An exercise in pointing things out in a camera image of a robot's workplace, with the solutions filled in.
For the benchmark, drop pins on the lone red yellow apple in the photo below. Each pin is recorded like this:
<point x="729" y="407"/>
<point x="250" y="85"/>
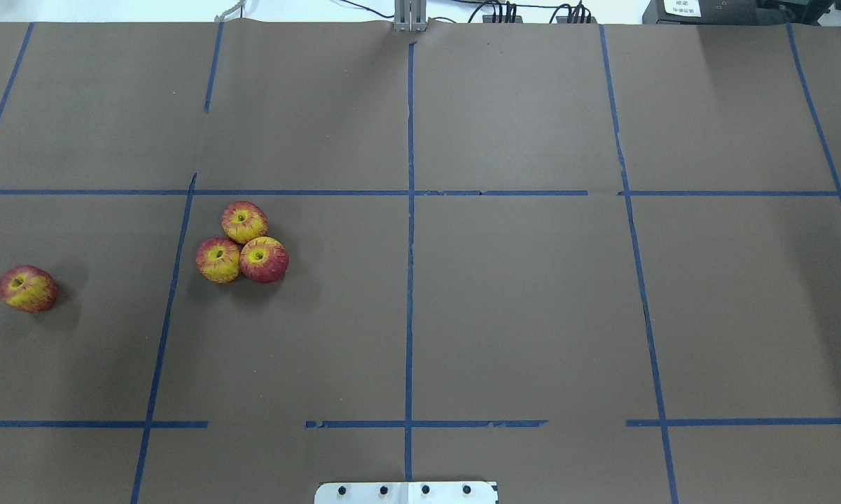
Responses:
<point x="28" y="289"/>

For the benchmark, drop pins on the right red yellow apple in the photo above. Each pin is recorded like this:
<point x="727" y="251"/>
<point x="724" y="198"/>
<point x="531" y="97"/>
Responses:
<point x="264" y="260"/>

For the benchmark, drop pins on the back red yellow apple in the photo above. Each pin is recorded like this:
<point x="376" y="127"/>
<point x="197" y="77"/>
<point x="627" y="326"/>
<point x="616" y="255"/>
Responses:
<point x="243" y="221"/>

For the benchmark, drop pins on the brown paper table cover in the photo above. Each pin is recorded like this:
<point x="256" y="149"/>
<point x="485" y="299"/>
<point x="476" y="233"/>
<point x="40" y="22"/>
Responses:
<point x="595" y="264"/>

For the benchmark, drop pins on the left red yellow apple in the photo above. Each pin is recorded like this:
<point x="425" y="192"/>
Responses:
<point x="217" y="260"/>

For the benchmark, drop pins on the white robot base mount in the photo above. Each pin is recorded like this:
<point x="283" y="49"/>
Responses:
<point x="408" y="492"/>

